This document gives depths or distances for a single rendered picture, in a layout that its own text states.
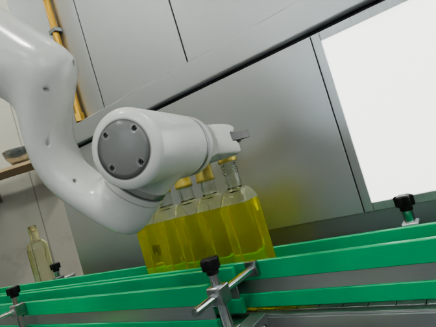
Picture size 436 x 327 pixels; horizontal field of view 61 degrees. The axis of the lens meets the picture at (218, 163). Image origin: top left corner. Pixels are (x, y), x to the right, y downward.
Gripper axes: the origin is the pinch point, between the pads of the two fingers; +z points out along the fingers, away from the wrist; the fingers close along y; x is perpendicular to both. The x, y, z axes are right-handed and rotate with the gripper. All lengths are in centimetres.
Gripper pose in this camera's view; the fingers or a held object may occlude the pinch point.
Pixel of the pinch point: (220, 145)
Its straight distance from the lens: 67.1
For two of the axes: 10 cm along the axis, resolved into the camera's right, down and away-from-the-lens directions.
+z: 3.1, -0.6, 9.5
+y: 9.1, -2.8, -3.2
